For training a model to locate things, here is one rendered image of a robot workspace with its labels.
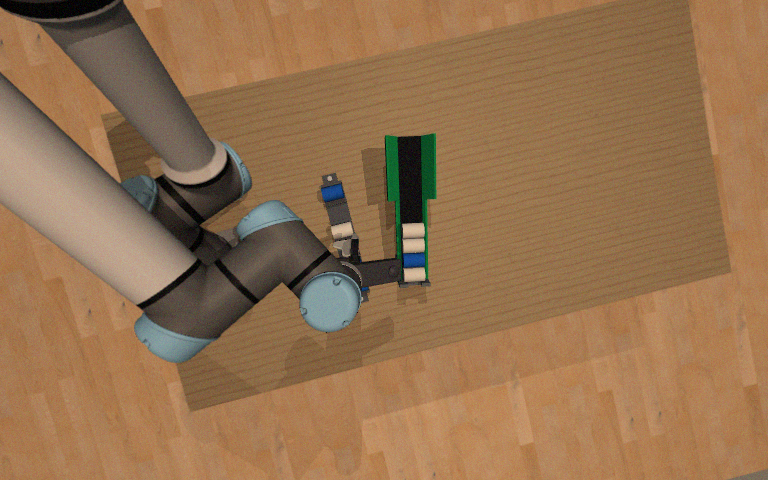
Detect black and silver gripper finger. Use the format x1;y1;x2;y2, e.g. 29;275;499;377
333;233;359;258

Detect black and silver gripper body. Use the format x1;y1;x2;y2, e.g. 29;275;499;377
337;256;360;265

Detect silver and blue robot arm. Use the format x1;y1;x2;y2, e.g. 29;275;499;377
0;0;401;363

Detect beige cylinder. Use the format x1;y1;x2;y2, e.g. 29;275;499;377
331;221;354;240
401;223;425;239
403;267;425;282
402;238;425;254

